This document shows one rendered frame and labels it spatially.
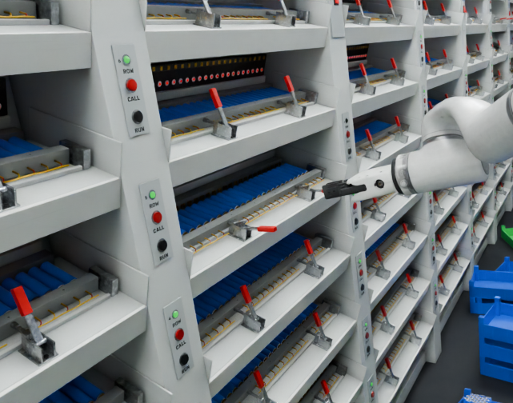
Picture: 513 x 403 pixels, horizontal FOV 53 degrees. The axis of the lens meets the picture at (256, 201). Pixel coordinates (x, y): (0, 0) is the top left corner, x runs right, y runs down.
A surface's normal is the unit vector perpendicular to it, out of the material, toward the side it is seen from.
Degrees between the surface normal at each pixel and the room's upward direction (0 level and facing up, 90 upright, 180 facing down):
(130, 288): 90
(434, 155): 54
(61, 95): 90
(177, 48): 109
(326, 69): 90
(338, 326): 19
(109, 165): 90
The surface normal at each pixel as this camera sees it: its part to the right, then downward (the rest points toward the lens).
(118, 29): 0.83, 0.02
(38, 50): 0.84, 0.33
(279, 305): 0.14, -0.90
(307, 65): -0.54, 0.28
